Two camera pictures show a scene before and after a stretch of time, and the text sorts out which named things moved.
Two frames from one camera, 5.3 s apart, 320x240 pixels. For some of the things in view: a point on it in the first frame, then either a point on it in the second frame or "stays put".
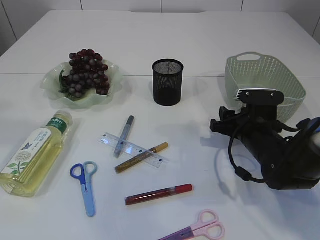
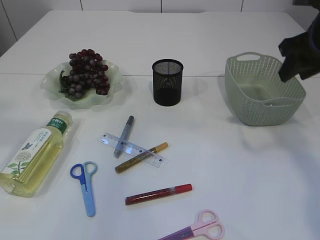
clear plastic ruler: [132, 149] stays put
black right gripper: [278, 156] → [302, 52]
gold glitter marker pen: [155, 150] stays put
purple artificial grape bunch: [88, 71] stays put
